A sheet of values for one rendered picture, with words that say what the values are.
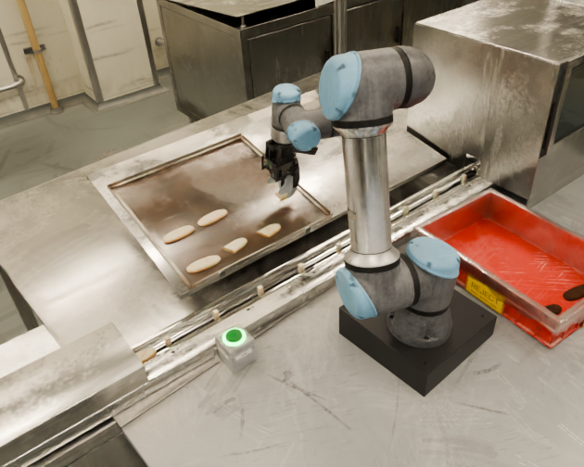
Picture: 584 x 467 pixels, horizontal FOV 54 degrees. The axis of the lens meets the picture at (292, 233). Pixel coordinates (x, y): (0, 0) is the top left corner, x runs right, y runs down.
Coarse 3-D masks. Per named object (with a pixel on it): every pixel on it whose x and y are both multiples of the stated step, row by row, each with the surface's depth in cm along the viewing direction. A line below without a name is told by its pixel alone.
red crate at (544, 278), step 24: (456, 240) 171; (480, 240) 170; (504, 240) 170; (480, 264) 162; (504, 264) 161; (528, 264) 160; (552, 264) 160; (528, 288) 153; (552, 288) 152; (504, 312) 145; (552, 336) 134
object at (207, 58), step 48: (192, 0) 342; (240, 0) 329; (288, 0) 316; (384, 0) 356; (432, 0) 383; (192, 48) 356; (240, 48) 309; (288, 48) 328; (192, 96) 386; (240, 96) 332
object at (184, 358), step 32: (480, 192) 185; (416, 224) 172; (288, 288) 152; (320, 288) 154; (224, 320) 144; (256, 320) 144; (192, 352) 136; (160, 384) 133; (96, 416) 125; (32, 448) 118
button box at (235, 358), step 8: (232, 328) 137; (240, 328) 137; (216, 336) 136; (248, 336) 135; (216, 344) 137; (224, 344) 134; (240, 344) 133; (248, 344) 134; (216, 352) 139; (224, 352) 134; (232, 352) 132; (240, 352) 134; (248, 352) 135; (224, 360) 137; (232, 360) 133; (240, 360) 135; (248, 360) 137; (232, 368) 135; (240, 368) 136
